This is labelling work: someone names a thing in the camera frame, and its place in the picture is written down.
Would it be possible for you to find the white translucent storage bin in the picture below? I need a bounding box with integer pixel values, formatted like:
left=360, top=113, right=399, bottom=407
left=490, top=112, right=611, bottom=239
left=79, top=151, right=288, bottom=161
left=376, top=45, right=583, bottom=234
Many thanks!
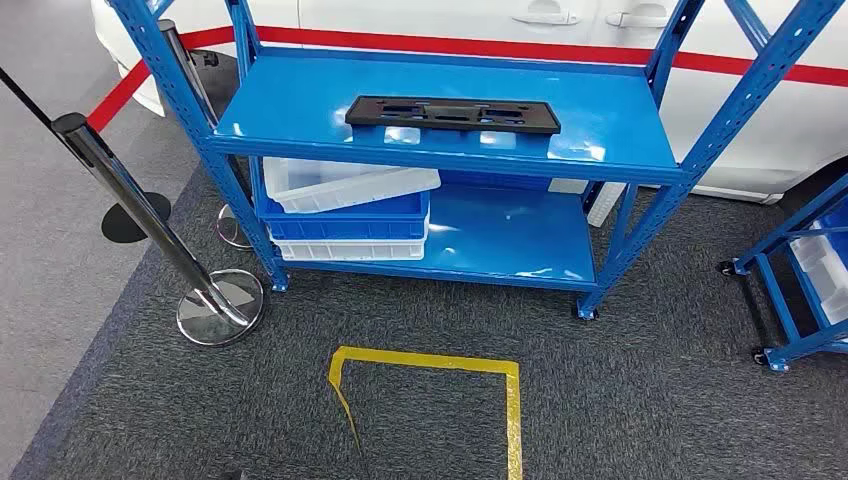
left=788, top=221, right=848, bottom=326

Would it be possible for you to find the white ribbed plastic crate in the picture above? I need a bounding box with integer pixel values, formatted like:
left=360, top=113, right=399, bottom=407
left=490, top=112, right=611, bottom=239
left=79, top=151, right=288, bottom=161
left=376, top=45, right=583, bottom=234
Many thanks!
left=585, top=182, right=628, bottom=229

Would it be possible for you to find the blue plastic bin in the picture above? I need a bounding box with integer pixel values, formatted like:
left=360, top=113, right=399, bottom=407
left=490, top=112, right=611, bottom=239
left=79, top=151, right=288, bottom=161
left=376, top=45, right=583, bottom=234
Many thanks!
left=254, top=188, right=432, bottom=242

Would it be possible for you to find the red barrier belt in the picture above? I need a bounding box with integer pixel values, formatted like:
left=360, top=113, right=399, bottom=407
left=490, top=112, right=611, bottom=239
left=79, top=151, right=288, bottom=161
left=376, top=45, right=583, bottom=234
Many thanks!
left=86, top=58, right=152, bottom=134
left=177, top=25, right=848, bottom=89

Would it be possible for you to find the white plastic bin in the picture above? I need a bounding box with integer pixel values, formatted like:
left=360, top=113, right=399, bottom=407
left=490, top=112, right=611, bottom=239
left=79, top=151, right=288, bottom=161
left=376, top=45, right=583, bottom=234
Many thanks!
left=268, top=221, right=431, bottom=262

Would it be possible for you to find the blue wheeled metal rack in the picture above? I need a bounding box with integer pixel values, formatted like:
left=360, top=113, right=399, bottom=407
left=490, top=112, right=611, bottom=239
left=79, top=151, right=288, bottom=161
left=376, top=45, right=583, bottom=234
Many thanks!
left=718, top=173, right=848, bottom=374

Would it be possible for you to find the white car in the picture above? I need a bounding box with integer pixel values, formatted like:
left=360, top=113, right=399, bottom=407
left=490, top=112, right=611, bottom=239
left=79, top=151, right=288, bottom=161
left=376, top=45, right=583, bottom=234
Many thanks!
left=90, top=0, right=848, bottom=205

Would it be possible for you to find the black plastic panel part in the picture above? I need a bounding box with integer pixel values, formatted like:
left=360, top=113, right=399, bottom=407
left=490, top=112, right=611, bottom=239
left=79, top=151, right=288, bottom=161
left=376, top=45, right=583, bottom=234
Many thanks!
left=344, top=95, right=562, bottom=136

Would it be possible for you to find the blue metal shelf rack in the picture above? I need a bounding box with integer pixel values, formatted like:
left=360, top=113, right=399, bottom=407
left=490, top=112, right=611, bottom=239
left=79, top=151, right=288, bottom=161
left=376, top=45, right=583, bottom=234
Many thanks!
left=109, top=0, right=846, bottom=323

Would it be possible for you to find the yellow floor tape square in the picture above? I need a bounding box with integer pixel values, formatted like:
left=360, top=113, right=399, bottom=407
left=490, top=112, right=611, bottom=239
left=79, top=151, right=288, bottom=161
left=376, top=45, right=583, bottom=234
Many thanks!
left=327, top=345, right=525, bottom=480

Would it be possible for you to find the black stanchion post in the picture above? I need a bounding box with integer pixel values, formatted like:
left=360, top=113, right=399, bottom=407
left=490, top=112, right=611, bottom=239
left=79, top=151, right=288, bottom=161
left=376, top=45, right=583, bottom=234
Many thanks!
left=0, top=66, right=172, bottom=244

